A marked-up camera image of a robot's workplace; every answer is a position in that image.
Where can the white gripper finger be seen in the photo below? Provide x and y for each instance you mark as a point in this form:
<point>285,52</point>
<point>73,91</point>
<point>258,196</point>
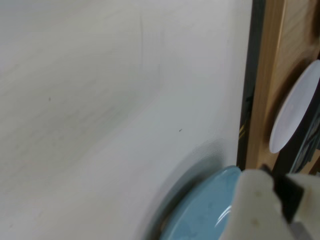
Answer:
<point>311,200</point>
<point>252,205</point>

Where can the white round plate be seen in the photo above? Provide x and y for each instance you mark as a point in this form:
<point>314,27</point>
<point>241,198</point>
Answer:
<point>292,112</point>

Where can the blue round dish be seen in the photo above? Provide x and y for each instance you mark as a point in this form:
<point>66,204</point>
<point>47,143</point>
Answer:
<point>200,212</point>

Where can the light wooden board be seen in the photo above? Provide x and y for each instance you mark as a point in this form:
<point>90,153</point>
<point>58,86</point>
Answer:
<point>275,50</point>

